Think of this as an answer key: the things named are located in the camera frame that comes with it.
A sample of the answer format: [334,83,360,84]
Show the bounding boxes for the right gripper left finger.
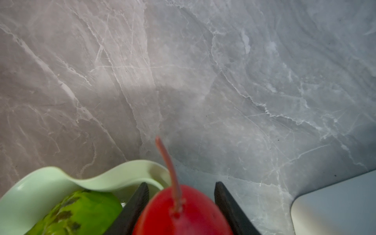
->
[104,182,149,235]

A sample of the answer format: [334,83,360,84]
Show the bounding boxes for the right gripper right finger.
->
[214,181,261,235]

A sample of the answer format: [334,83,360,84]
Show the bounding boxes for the red pear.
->
[133,137,233,235]

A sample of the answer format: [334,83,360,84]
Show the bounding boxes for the green bumpy fruit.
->
[26,190,122,235]

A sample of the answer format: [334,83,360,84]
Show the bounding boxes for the light green fruit plate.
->
[1,160,171,235]

